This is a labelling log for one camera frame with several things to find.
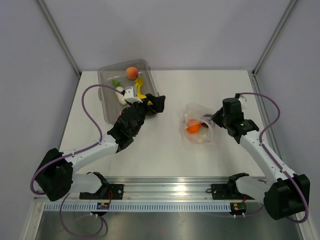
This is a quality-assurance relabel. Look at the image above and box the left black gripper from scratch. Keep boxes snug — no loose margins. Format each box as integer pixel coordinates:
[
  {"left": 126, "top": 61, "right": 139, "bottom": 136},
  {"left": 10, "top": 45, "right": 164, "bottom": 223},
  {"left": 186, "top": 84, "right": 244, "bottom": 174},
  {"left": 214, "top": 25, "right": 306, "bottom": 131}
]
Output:
[{"left": 127, "top": 93, "right": 164, "bottom": 136}]

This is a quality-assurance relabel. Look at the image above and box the yellow white-dotted toy food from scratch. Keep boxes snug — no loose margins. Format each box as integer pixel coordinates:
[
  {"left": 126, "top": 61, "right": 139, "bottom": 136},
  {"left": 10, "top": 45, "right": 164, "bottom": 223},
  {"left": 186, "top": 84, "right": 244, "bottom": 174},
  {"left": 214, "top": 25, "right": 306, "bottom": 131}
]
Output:
[{"left": 134, "top": 77, "right": 150, "bottom": 101}]

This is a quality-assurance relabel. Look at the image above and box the clear zip top bag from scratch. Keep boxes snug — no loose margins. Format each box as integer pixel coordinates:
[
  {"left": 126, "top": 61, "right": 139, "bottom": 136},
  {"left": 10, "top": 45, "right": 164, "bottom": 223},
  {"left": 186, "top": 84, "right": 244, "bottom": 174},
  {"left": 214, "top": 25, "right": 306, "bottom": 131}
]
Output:
[{"left": 180, "top": 102, "right": 215, "bottom": 145}]

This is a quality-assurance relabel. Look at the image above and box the orange toy fruit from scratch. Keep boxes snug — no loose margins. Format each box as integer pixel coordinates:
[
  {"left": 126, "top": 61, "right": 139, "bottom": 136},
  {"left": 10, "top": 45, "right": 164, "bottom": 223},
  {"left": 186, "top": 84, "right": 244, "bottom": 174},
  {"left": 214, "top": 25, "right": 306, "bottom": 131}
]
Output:
[{"left": 186, "top": 123, "right": 202, "bottom": 134}]

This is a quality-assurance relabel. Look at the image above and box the white toy food piece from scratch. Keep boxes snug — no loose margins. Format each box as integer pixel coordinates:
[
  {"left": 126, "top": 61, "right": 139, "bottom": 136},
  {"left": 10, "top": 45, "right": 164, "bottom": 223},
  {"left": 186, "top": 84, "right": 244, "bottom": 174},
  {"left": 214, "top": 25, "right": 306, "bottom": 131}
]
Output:
[{"left": 112, "top": 80, "right": 127, "bottom": 106}]

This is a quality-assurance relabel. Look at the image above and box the orange pink toy peach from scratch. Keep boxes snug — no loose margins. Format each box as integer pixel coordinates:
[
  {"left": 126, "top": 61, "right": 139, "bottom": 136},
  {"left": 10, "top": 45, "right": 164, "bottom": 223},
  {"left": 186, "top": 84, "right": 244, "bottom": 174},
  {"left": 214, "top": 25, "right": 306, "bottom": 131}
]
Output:
[{"left": 125, "top": 66, "right": 139, "bottom": 80}]

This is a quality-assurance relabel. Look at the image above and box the dark red toy plum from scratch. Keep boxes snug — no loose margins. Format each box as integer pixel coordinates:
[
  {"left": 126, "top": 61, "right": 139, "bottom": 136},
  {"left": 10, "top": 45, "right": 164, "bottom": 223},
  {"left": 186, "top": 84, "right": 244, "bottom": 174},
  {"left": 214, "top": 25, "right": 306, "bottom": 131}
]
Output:
[{"left": 200, "top": 114, "right": 214, "bottom": 128}]

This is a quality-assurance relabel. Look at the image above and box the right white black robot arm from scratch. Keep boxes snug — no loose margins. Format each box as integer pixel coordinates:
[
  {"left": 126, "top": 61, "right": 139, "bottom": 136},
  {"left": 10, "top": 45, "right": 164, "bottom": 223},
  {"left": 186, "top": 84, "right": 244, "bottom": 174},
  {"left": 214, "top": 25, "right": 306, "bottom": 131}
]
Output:
[{"left": 211, "top": 93, "right": 310, "bottom": 223}]

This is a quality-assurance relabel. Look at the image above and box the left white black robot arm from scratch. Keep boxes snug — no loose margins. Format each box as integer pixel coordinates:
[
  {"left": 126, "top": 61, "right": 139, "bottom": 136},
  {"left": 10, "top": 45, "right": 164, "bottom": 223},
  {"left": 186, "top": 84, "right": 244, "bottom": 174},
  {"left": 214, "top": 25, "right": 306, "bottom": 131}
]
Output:
[{"left": 31, "top": 93, "right": 166, "bottom": 202}]

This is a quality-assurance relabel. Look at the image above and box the clear grey plastic bin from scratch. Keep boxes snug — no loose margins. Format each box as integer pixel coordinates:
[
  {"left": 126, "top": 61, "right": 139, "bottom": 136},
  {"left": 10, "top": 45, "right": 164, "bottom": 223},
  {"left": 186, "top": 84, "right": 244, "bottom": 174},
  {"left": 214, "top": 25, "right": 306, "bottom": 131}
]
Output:
[{"left": 97, "top": 59, "right": 159, "bottom": 124}]

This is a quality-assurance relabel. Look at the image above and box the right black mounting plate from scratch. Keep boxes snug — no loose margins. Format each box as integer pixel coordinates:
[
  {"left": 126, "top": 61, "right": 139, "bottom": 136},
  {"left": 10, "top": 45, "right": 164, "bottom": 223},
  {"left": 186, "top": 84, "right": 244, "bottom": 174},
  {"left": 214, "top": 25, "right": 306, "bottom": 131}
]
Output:
[{"left": 210, "top": 183, "right": 244, "bottom": 201}]

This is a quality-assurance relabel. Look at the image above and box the black mounting plate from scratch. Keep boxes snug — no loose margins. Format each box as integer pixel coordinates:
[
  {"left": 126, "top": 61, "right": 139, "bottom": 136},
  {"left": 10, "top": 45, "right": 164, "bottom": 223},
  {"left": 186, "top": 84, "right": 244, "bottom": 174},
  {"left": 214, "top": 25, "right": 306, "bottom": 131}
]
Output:
[
  {"left": 210, "top": 183, "right": 244, "bottom": 201},
  {"left": 79, "top": 183, "right": 124, "bottom": 200}
]

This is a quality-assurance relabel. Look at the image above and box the right small circuit board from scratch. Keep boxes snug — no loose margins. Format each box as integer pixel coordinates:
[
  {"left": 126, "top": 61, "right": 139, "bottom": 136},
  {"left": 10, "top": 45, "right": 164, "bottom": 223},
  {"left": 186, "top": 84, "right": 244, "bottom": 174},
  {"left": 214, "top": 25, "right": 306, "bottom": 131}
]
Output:
[{"left": 231, "top": 202, "right": 247, "bottom": 212}]

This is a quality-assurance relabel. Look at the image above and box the small circuit board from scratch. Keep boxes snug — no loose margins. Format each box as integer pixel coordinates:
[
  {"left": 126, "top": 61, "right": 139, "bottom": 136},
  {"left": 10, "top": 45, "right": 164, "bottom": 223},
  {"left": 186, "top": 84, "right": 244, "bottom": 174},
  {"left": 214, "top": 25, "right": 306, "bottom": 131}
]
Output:
[
  {"left": 96, "top": 202, "right": 110, "bottom": 210},
  {"left": 231, "top": 202, "right": 247, "bottom": 212}
]

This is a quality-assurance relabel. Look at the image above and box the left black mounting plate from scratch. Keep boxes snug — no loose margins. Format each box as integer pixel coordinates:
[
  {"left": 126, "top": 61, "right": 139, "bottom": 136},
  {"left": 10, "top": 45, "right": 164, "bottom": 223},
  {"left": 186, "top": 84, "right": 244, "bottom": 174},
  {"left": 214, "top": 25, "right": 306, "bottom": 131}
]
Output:
[{"left": 79, "top": 183, "right": 124, "bottom": 200}]

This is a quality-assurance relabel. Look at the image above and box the left small circuit board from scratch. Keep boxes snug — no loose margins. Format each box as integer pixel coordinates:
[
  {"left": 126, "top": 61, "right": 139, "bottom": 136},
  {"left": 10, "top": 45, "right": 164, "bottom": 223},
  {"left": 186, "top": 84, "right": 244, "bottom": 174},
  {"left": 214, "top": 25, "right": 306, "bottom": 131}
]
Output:
[{"left": 96, "top": 202, "right": 110, "bottom": 210}]

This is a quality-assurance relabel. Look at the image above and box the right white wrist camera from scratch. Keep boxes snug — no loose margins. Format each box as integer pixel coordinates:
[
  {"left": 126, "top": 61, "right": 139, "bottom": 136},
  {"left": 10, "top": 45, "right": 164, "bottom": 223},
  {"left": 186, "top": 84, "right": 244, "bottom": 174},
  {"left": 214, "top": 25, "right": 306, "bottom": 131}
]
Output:
[{"left": 234, "top": 93, "right": 248, "bottom": 110}]

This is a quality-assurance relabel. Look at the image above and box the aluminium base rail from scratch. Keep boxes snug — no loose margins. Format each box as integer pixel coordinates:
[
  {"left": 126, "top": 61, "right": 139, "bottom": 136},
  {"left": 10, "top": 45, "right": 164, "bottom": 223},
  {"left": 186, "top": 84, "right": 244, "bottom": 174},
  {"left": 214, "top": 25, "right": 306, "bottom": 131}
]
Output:
[{"left": 33, "top": 176, "right": 306, "bottom": 202}]

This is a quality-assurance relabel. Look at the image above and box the left aluminium frame post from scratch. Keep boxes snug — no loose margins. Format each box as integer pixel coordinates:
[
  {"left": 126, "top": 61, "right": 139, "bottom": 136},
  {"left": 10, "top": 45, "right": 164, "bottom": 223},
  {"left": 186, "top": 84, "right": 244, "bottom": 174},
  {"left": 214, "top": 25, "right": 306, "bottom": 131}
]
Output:
[{"left": 35, "top": 0, "right": 82, "bottom": 79}]

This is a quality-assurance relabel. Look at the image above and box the aluminium frame post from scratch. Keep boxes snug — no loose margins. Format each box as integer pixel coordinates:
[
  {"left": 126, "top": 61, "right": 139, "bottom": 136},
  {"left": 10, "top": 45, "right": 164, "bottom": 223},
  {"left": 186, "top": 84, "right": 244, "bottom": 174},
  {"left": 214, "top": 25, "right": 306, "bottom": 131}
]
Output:
[
  {"left": 35, "top": 0, "right": 82, "bottom": 79},
  {"left": 252, "top": 0, "right": 300, "bottom": 77}
]

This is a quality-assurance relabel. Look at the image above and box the white slotted cable duct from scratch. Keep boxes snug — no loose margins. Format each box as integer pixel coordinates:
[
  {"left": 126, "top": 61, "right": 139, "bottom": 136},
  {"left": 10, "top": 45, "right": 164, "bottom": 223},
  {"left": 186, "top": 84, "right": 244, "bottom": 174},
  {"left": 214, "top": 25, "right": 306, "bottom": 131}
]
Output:
[{"left": 44, "top": 202, "right": 231, "bottom": 213}]

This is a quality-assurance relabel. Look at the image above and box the right aluminium frame post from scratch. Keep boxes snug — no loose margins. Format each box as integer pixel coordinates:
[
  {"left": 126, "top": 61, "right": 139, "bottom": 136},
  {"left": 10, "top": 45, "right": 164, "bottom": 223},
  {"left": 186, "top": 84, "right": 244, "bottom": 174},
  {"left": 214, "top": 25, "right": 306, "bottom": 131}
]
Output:
[{"left": 252, "top": 0, "right": 300, "bottom": 77}]

